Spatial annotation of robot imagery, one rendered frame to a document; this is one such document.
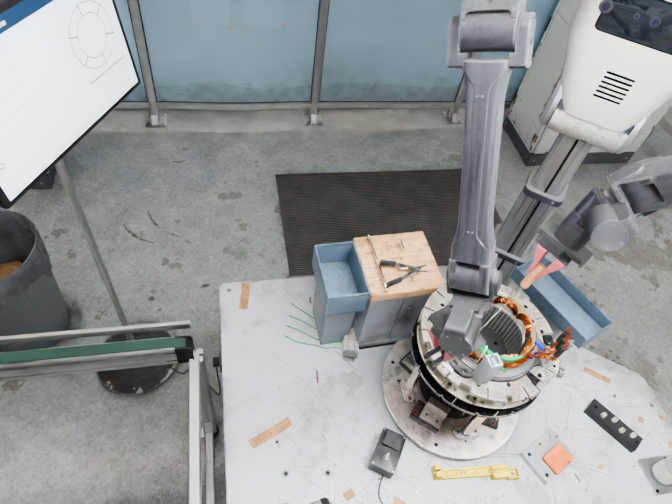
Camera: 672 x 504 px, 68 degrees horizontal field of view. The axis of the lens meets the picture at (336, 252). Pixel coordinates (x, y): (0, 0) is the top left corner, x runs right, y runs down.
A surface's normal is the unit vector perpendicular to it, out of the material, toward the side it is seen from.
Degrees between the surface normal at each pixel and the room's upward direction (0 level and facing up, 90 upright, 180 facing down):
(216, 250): 0
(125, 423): 0
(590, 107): 90
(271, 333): 0
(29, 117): 83
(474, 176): 72
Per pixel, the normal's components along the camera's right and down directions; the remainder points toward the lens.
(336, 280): 0.12, -0.62
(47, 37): 0.96, 0.22
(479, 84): -0.50, 0.38
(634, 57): -0.45, 0.66
